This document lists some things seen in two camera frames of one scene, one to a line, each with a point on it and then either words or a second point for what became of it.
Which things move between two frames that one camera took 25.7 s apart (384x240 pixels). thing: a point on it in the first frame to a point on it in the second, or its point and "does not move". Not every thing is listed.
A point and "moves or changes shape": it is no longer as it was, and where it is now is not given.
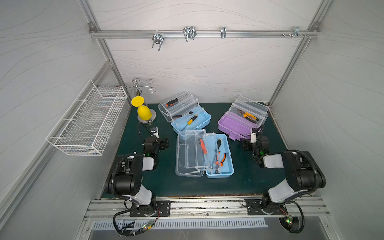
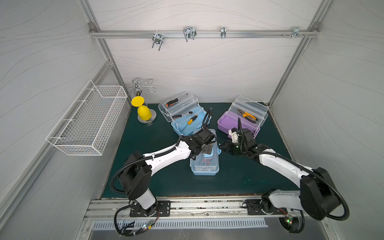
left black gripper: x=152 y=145 to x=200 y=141
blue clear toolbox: x=198 y=152 moves or changes shape
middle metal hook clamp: x=189 y=32 does not move
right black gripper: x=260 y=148 to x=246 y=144
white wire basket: x=87 y=126 does not move
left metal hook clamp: x=157 y=38 does not move
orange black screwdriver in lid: x=172 y=102 does not move
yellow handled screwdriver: x=191 y=121 does not move
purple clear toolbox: x=244 y=115 does not move
